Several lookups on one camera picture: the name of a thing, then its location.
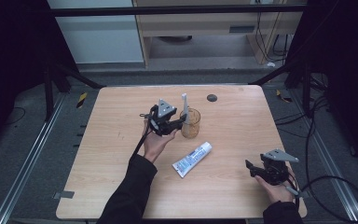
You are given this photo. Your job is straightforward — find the light wooden desk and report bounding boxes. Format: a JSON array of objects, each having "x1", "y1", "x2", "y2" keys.
[{"x1": 132, "y1": 0, "x2": 307, "y2": 68}]

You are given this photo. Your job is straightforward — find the white blue toothpaste tube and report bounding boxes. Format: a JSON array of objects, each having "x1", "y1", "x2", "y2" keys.
[{"x1": 172, "y1": 141, "x2": 213, "y2": 179}]

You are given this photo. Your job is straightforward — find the black cables under desk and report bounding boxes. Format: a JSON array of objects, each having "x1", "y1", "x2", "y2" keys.
[{"x1": 254, "y1": 11, "x2": 294, "y2": 63}]

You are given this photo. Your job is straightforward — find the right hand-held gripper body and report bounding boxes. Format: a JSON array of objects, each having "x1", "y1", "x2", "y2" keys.
[{"x1": 261, "y1": 148, "x2": 300, "y2": 186}]

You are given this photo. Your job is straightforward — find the person's left hand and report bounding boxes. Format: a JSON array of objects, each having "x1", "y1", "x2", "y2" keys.
[{"x1": 142, "y1": 119, "x2": 180, "y2": 164}]

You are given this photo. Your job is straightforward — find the white electric toothbrush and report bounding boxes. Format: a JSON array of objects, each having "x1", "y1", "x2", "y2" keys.
[{"x1": 181, "y1": 92, "x2": 190, "y2": 125}]

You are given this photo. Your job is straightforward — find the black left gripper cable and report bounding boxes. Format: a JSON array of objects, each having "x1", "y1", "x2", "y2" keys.
[{"x1": 131, "y1": 113, "x2": 154, "y2": 157}]

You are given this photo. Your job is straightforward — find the black metal stand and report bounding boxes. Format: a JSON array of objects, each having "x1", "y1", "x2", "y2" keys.
[
  {"x1": 248, "y1": 59, "x2": 313, "y2": 117},
  {"x1": 42, "y1": 60, "x2": 106, "y2": 122}
]

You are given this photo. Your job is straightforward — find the black horizontal frame bar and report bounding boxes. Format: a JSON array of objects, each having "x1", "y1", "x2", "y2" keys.
[{"x1": 49, "y1": 4, "x2": 308, "y2": 18}]

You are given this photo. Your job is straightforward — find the aluminium floor rail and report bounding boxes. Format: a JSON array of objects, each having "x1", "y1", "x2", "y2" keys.
[
  {"x1": 287, "y1": 90, "x2": 358, "y2": 223},
  {"x1": 0, "y1": 92, "x2": 67, "y2": 224}
]

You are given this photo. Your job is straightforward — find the white cabinet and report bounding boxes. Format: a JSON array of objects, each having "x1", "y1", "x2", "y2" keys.
[{"x1": 47, "y1": 0, "x2": 145, "y2": 64}]

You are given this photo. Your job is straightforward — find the person's right hand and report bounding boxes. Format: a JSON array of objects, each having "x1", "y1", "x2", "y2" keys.
[{"x1": 255, "y1": 167, "x2": 297, "y2": 204}]

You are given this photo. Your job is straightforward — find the grey tape piece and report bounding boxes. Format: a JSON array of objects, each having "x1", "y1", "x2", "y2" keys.
[{"x1": 53, "y1": 190, "x2": 76, "y2": 200}]

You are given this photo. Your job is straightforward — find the bundle of black floor cables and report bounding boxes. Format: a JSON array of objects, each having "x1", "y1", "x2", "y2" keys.
[{"x1": 273, "y1": 72, "x2": 332, "y2": 139}]

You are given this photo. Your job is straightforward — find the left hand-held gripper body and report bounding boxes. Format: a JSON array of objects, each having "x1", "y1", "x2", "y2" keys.
[{"x1": 148, "y1": 98, "x2": 177, "y2": 136}]

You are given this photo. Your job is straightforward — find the dark curtain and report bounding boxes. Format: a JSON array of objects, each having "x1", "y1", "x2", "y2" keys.
[
  {"x1": 0, "y1": 0, "x2": 77, "y2": 157},
  {"x1": 287, "y1": 0, "x2": 358, "y2": 175}
]

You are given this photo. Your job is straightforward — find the thin black floor cable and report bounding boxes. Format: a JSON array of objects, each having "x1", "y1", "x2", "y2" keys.
[{"x1": 5, "y1": 106, "x2": 27, "y2": 126}]

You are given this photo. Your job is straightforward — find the amber transparent cup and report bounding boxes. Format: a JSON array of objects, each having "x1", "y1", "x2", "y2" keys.
[{"x1": 180, "y1": 107, "x2": 201, "y2": 139}]

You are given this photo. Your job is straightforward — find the black yellow floor tape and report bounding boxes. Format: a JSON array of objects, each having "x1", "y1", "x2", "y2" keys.
[
  {"x1": 275, "y1": 89, "x2": 293, "y2": 104},
  {"x1": 76, "y1": 91, "x2": 89, "y2": 109}
]

